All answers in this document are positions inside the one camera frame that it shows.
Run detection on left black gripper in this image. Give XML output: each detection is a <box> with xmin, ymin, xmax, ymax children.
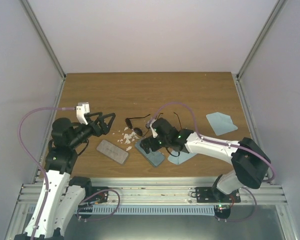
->
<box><xmin>69</xmin><ymin>111</ymin><xmax>115</xmax><ymax>148</ymax></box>

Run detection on blue green glasses case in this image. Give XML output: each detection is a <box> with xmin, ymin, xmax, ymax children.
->
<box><xmin>134</xmin><ymin>141</ymin><xmax>166</xmax><ymax>168</ymax></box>

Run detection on blue cleaning cloth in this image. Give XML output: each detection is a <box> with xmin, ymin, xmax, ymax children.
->
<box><xmin>167</xmin><ymin>150</ymin><xmax>196</xmax><ymax>165</ymax></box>
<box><xmin>206</xmin><ymin>112</ymin><xmax>238</xmax><ymax>136</ymax></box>

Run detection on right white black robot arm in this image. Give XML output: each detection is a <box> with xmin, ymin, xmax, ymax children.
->
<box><xmin>139</xmin><ymin>117</ymin><xmax>271</xmax><ymax>203</ymax></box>

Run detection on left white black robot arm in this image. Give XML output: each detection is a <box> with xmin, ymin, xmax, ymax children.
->
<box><xmin>14</xmin><ymin>111</ymin><xmax>116</xmax><ymax>240</ymax></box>

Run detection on dark lens sunglasses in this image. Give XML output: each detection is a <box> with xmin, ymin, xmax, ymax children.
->
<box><xmin>125</xmin><ymin>114</ymin><xmax>151</xmax><ymax>137</ymax></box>

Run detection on grey glasses case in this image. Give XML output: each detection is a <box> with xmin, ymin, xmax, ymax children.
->
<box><xmin>96</xmin><ymin>139</ymin><xmax>129</xmax><ymax>165</ymax></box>

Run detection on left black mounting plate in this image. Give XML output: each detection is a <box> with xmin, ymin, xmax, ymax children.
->
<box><xmin>85</xmin><ymin>186</ymin><xmax>109</xmax><ymax>205</ymax></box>

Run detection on black mounting plate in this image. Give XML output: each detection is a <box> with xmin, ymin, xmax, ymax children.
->
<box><xmin>194</xmin><ymin>187</ymin><xmax>241</xmax><ymax>203</ymax></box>
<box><xmin>85</xmin><ymin>186</ymin><xmax>109</xmax><ymax>205</ymax></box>

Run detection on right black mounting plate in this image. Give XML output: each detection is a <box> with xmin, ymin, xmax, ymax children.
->
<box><xmin>194</xmin><ymin>187</ymin><xmax>241</xmax><ymax>203</ymax></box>

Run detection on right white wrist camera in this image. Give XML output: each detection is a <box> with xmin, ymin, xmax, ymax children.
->
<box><xmin>146</xmin><ymin>119</ymin><xmax>158</xmax><ymax>138</ymax></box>

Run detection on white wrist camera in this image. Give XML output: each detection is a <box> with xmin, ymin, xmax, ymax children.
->
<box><xmin>146</xmin><ymin>119</ymin><xmax>158</xmax><ymax>138</ymax></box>
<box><xmin>75</xmin><ymin>102</ymin><xmax>90</xmax><ymax>125</ymax></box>

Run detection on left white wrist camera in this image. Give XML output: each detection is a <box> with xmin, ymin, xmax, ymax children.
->
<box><xmin>75</xmin><ymin>102</ymin><xmax>90</xmax><ymax>125</ymax></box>

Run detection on black frame clear glasses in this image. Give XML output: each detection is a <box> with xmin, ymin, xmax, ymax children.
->
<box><xmin>143</xmin><ymin>111</ymin><xmax>183</xmax><ymax>158</ymax></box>

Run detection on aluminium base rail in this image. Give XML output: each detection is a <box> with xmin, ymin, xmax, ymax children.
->
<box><xmin>17</xmin><ymin>177</ymin><xmax>288</xmax><ymax>206</ymax></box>

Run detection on slotted grey cable duct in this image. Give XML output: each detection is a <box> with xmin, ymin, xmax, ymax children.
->
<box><xmin>79</xmin><ymin>205</ymin><xmax>215</xmax><ymax>216</ymax></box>

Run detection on left aluminium frame post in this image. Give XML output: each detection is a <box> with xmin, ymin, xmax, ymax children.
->
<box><xmin>19</xmin><ymin>0</ymin><xmax>67</xmax><ymax>81</ymax></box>

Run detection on aluminium frame post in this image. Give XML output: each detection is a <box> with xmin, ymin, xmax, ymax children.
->
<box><xmin>19</xmin><ymin>0</ymin><xmax>67</xmax><ymax>81</ymax></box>
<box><xmin>235</xmin><ymin>0</ymin><xmax>288</xmax><ymax>80</ymax></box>

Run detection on right aluminium frame post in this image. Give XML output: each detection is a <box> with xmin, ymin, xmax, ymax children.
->
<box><xmin>235</xmin><ymin>0</ymin><xmax>288</xmax><ymax>80</ymax></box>

